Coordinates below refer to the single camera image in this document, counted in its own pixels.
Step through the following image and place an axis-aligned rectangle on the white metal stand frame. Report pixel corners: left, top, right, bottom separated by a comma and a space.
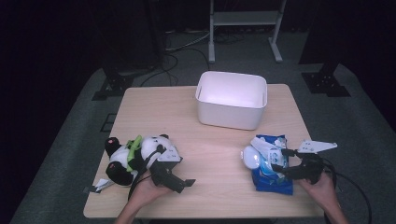
207, 0, 288, 64

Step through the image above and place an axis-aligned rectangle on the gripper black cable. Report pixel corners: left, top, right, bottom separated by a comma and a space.
127, 174, 153, 201
321, 158, 374, 224

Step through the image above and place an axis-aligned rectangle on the white wet wipe sheet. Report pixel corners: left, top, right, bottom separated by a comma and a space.
250, 136, 281, 158

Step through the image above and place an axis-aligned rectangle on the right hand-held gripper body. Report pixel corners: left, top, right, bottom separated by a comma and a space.
291, 139, 338, 186

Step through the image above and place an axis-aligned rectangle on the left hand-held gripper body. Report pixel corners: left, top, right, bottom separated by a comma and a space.
149, 146, 185, 194

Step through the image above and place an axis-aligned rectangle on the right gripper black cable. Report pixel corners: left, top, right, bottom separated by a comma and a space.
321, 158, 374, 224

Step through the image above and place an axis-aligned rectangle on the blue wet wipes packet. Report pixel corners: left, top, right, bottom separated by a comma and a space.
240, 133, 295, 196

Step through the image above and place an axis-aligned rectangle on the white plastic bin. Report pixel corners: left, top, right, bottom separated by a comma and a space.
194, 70, 269, 131

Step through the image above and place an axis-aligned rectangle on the panda plush toy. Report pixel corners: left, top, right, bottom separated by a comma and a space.
92, 133, 180, 194

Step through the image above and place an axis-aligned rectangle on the black floor cable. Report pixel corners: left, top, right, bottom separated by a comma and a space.
139, 47, 213, 88

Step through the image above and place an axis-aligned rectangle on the black stand base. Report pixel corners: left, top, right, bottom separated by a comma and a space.
301, 62, 352, 98
91, 66, 135, 102

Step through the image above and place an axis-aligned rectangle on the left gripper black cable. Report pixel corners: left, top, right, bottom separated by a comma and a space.
127, 174, 153, 201

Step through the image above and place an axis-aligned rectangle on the person's left hand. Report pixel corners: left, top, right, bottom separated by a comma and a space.
129, 177, 173, 213

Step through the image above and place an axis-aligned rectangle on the white floor cable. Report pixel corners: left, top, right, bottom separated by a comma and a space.
164, 29, 211, 52

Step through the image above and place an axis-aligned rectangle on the person's right hand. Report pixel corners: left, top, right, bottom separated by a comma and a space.
298, 172, 339, 212

